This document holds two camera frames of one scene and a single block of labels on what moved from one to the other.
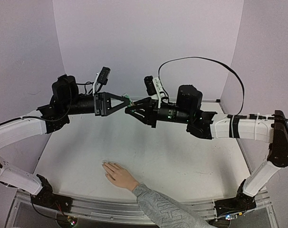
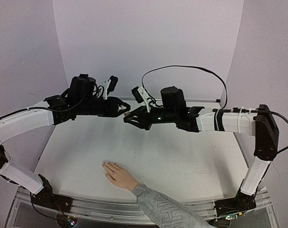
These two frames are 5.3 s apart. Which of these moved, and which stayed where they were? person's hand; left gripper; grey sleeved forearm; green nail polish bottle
Moved: green nail polish bottle; left gripper
Stayed: person's hand; grey sleeved forearm
